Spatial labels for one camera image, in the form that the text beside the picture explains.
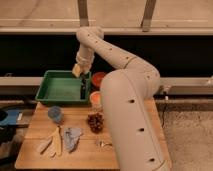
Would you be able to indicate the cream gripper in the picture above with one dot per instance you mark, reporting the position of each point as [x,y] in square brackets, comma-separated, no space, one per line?
[80,69]

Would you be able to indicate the black dish brush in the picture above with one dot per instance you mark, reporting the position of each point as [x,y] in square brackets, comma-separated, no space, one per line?
[83,86]

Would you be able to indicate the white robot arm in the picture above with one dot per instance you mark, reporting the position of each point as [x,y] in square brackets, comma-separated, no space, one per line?
[123,92]

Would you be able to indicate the green plastic tray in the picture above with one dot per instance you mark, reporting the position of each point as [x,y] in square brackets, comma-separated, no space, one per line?
[62,87]

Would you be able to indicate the orange bowl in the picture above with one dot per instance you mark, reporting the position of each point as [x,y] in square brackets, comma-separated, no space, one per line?
[97,78]

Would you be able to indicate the orange filled cup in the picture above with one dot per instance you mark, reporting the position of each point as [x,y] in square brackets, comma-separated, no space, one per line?
[95,99]

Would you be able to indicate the blue cup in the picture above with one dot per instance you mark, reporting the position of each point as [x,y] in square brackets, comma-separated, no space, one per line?
[55,114]

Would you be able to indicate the bunch of red grapes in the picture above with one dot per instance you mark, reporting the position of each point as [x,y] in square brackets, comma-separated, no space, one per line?
[95,122]

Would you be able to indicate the wooden table top board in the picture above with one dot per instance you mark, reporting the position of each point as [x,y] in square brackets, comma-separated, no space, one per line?
[86,157]

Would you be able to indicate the silver fork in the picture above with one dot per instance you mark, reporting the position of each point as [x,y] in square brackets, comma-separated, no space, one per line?
[103,144]

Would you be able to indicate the blue object at left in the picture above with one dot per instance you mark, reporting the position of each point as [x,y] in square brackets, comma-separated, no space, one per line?
[10,117]

